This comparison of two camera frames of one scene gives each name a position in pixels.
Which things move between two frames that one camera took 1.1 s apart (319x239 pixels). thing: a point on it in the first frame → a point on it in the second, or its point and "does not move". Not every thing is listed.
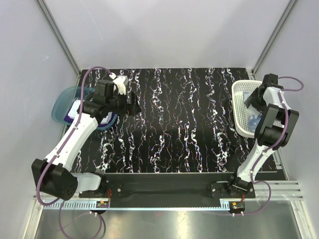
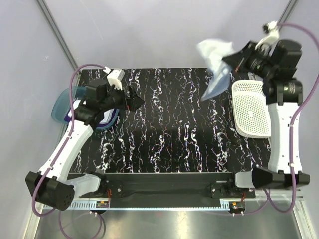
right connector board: [237, 206] does not move
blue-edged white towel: [253, 115] → [215, 51]
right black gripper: [251, 100] → [238, 60]
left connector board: [102, 204] does not move
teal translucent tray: [65, 95] does not move
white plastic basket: [239, 107] does not move
